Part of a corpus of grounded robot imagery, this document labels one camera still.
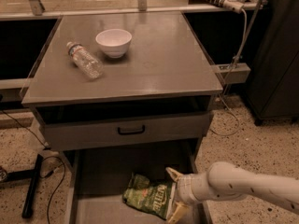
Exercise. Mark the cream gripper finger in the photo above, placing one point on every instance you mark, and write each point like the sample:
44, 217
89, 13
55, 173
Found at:
174, 174
178, 211

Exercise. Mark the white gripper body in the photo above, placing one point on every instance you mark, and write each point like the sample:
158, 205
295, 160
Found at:
186, 187

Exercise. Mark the green jalapeno chip bag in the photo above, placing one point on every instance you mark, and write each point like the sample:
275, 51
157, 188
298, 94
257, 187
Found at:
152, 197

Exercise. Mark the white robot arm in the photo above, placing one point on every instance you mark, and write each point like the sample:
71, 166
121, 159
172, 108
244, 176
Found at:
224, 181

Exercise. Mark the open grey middle drawer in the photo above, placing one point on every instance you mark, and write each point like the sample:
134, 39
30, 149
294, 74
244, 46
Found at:
101, 176

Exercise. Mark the grey drawer cabinet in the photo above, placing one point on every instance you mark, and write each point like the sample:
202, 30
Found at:
164, 72

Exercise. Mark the closed grey top drawer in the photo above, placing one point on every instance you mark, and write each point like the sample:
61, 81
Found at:
73, 136

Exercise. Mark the dark cabinet at right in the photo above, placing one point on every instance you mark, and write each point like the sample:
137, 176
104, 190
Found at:
272, 90

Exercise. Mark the black metal stand leg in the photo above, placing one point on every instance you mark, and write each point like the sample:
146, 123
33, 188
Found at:
27, 211

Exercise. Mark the clear plastic water bottle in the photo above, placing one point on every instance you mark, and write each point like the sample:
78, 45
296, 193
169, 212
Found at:
89, 65

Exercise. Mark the white ceramic bowl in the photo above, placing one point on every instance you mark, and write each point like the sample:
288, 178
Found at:
114, 42

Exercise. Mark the black drawer handle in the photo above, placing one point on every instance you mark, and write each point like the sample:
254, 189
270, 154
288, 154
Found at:
131, 131

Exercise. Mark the grey side bracket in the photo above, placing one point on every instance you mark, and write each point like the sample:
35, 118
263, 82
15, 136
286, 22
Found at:
228, 75

